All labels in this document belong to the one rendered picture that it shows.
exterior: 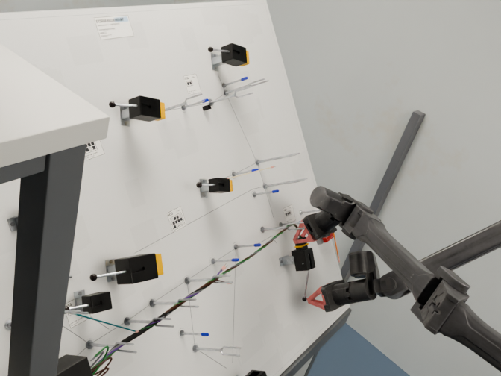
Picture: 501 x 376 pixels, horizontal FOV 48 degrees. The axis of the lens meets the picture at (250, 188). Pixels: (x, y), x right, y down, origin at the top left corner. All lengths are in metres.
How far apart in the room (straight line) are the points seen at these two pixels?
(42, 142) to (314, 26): 2.59
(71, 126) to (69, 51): 0.83
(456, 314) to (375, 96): 1.84
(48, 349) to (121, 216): 0.67
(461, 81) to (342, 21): 0.66
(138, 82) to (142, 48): 0.09
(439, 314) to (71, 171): 0.76
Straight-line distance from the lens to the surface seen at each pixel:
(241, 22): 1.69
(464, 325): 1.07
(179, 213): 1.35
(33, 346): 0.59
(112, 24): 1.35
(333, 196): 1.44
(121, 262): 1.13
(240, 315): 1.49
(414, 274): 1.21
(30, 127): 0.42
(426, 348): 3.04
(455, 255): 1.49
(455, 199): 2.69
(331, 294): 1.55
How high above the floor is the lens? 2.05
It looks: 30 degrees down
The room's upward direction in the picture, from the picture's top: 18 degrees clockwise
